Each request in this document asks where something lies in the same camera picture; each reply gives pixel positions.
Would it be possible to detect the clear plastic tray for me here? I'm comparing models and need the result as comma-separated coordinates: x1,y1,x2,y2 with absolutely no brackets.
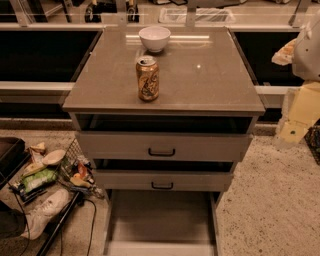
159,8,235,23

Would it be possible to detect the wire basket with items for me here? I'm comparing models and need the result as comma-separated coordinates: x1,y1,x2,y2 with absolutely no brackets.
59,139,104,199

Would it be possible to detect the black tripod leg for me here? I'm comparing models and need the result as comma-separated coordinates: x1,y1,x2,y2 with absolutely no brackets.
36,192,84,256

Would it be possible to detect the black cable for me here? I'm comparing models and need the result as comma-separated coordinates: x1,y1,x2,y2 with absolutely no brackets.
83,198,98,256

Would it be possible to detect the green snack bag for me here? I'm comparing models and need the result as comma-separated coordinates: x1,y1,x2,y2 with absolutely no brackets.
22,169,57,193

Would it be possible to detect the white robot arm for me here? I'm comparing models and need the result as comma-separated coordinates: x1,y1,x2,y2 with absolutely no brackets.
271,11,320,143

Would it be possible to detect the small white dish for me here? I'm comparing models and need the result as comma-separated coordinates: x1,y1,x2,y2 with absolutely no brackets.
42,149,66,165

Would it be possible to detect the grey drawer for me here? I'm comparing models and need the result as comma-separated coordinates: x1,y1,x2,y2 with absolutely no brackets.
76,131,253,162
103,190,222,256
94,169,233,192

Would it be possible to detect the white bowl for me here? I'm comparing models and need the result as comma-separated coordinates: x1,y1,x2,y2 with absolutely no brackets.
138,26,171,52

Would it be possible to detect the grey bottom drawer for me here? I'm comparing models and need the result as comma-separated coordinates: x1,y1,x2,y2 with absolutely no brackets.
103,190,222,256

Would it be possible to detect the grey top drawer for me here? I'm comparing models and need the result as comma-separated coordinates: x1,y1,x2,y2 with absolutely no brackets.
76,131,253,162

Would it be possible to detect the black bin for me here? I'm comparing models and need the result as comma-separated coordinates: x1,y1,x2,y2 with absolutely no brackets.
0,137,29,189

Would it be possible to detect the grey middle drawer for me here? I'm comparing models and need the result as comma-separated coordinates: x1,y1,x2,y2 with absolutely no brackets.
94,169,233,192

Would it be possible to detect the gold soda can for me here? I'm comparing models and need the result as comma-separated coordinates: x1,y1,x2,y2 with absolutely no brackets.
136,55,159,101

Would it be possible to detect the black wire basket right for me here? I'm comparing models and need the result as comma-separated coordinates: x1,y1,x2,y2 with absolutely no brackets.
305,122,320,165

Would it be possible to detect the grey drawer cabinet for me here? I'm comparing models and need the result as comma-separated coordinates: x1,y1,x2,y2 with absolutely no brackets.
62,25,266,256

